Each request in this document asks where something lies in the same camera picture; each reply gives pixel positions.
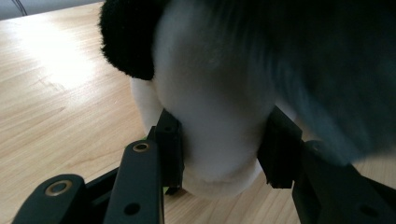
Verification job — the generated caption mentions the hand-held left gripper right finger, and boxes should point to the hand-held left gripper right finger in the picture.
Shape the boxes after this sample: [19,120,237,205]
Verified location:
[257,105,304,190]

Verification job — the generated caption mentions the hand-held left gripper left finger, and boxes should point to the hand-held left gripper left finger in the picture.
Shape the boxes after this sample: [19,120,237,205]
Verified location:
[147,108,186,196]

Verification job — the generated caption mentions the panda plush toy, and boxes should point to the panda plush toy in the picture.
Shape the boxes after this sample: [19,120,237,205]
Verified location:
[98,0,298,200]

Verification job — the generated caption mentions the grey towel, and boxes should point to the grey towel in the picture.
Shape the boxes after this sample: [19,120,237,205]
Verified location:
[174,0,396,166]

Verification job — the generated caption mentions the thin black cable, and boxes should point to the thin black cable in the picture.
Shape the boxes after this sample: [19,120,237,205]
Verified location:
[11,0,28,17]

